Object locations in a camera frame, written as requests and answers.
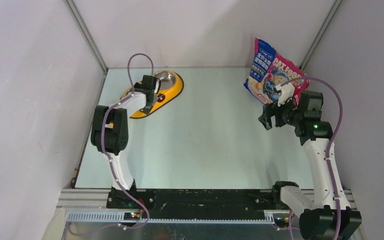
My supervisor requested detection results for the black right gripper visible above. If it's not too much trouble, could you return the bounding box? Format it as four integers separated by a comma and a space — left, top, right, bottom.
258, 93, 304, 130

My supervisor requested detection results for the yellow double pet bowl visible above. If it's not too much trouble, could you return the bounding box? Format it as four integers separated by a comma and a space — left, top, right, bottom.
116, 70, 184, 119

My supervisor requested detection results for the colourful cat food bag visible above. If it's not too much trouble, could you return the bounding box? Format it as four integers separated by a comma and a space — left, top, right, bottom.
243, 37, 306, 104

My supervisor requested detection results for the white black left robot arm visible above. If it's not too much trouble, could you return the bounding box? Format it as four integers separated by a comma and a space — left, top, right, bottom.
90, 75, 161, 208

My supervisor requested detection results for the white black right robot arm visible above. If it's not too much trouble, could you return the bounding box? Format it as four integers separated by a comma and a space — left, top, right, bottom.
258, 90, 362, 240

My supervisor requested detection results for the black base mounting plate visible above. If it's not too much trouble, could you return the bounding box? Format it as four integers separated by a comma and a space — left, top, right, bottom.
106, 188, 289, 221

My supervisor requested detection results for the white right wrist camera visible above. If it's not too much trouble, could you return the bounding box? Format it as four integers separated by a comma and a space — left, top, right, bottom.
275, 82, 295, 107

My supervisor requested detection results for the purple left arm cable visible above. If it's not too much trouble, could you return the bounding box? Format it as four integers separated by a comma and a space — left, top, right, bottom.
66, 52, 155, 237

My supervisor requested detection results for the aluminium front frame rail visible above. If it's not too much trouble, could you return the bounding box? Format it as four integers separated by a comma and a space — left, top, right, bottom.
57, 181, 362, 240

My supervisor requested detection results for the aluminium right corner post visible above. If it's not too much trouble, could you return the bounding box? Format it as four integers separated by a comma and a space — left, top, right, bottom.
299, 0, 344, 71

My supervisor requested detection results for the aluminium corner post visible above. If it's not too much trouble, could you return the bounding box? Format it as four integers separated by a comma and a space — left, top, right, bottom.
299, 0, 344, 71
63, 0, 109, 74

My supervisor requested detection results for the grey slotted cable duct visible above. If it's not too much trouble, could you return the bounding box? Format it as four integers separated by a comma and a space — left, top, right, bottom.
65, 211, 276, 225

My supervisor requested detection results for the aluminium left corner post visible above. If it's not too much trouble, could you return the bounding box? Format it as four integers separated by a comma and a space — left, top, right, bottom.
63, 0, 109, 74

